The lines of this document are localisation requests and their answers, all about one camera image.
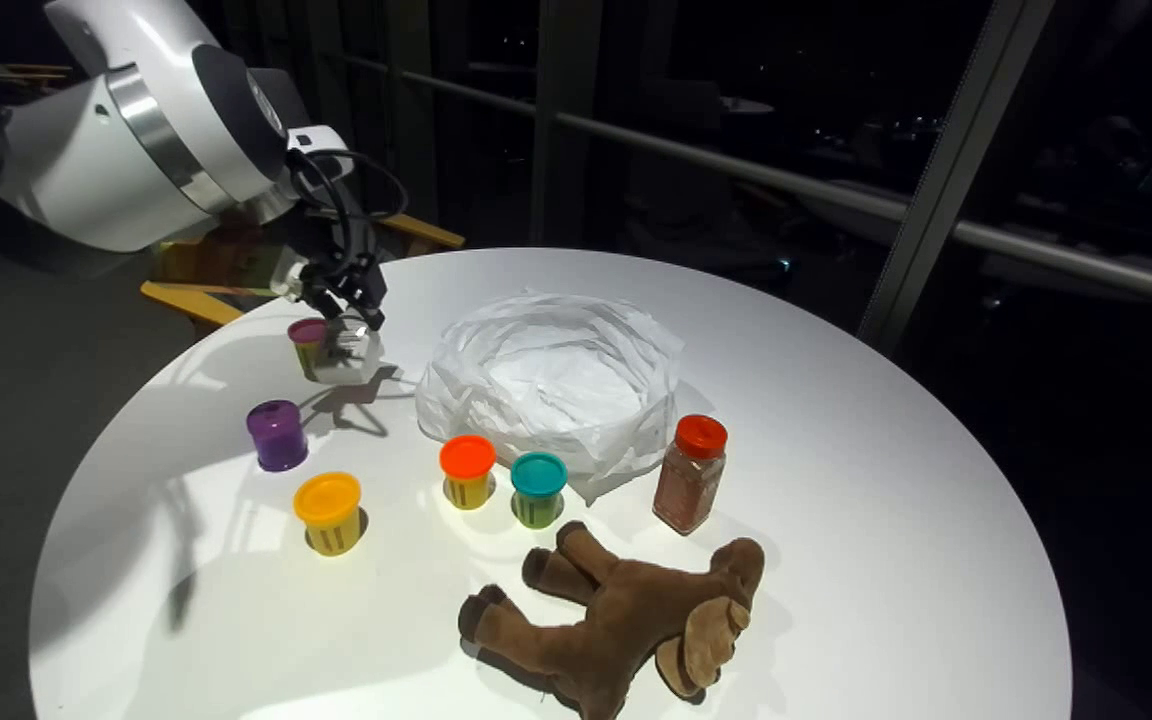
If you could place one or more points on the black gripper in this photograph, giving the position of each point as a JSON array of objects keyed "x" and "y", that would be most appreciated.
[{"x": 343, "y": 260}]

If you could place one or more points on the orange lid dough tub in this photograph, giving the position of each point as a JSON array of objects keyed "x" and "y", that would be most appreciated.
[{"x": 468, "y": 471}]

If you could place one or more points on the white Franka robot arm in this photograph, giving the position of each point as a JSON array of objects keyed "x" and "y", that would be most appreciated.
[{"x": 136, "y": 132}]

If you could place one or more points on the metal window railing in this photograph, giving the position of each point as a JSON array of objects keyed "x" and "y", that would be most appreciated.
[{"x": 871, "y": 201}]

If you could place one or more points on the brown plush dog toy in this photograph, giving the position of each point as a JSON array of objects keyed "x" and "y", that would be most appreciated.
[{"x": 602, "y": 624}]

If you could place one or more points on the red lid spice jar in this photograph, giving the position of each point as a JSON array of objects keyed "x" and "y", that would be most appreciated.
[{"x": 691, "y": 474}]

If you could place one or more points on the magenta lid dough tub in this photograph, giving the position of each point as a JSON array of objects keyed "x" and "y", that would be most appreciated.
[{"x": 311, "y": 347}]

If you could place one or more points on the white plastic bag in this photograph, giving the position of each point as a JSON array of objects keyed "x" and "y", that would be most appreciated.
[{"x": 550, "y": 386}]

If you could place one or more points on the dark window mullion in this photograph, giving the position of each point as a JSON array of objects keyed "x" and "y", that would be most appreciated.
[{"x": 563, "y": 107}]

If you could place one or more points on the slanted grey window post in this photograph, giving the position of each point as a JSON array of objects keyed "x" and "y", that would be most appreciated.
[{"x": 956, "y": 145}]

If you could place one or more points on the teal lid dough tub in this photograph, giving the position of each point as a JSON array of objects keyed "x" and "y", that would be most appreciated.
[{"x": 536, "y": 487}]

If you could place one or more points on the white barcode label packet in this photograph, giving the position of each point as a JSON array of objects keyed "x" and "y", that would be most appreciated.
[{"x": 358, "y": 351}]

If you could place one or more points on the dark purple lid dough tub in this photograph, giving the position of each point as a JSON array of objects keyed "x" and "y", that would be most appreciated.
[{"x": 278, "y": 438}]

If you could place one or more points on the dark background chair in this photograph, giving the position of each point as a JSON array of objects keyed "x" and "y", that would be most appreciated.
[{"x": 3, "y": 72}]

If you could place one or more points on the grey lounge chair wooden armrests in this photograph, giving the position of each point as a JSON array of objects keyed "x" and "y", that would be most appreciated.
[{"x": 189, "y": 307}]

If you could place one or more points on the yellow lid dough tub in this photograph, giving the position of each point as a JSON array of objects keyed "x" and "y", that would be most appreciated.
[{"x": 329, "y": 509}]

